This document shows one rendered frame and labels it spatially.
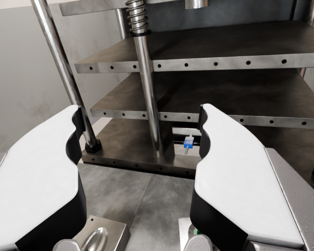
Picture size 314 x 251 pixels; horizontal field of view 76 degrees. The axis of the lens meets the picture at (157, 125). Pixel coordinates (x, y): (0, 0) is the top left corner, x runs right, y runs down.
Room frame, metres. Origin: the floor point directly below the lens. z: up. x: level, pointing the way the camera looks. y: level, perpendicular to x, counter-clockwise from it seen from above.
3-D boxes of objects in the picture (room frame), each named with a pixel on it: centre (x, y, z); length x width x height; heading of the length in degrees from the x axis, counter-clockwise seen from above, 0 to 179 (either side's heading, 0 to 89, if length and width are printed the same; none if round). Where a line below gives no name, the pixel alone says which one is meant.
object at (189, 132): (1.01, -0.29, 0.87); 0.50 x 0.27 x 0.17; 158
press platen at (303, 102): (1.15, -0.29, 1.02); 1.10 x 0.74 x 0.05; 68
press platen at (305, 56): (1.15, -0.29, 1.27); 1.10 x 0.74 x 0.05; 68
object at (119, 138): (1.11, -0.28, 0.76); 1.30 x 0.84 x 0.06; 68
